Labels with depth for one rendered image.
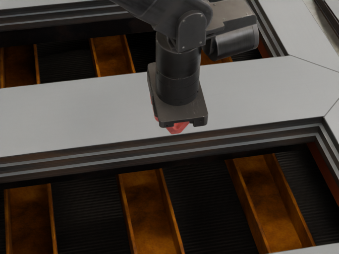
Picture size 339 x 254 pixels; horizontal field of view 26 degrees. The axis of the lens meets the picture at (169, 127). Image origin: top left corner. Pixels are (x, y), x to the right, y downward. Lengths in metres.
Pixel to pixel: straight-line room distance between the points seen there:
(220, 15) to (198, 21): 0.06
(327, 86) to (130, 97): 0.34
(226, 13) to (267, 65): 0.45
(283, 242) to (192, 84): 0.42
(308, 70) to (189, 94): 0.43
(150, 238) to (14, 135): 0.29
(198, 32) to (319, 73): 0.52
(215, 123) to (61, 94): 0.27
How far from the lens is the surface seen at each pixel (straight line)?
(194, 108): 0.96
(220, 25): 0.89
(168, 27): 0.84
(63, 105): 1.25
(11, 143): 1.19
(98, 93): 1.27
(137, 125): 1.20
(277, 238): 1.27
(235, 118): 1.22
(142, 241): 1.26
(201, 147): 1.20
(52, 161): 1.17
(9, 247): 1.22
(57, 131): 1.20
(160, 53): 0.90
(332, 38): 1.64
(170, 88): 0.94
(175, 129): 1.04
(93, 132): 1.19
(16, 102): 1.27
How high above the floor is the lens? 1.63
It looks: 40 degrees down
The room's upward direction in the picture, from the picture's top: straight up
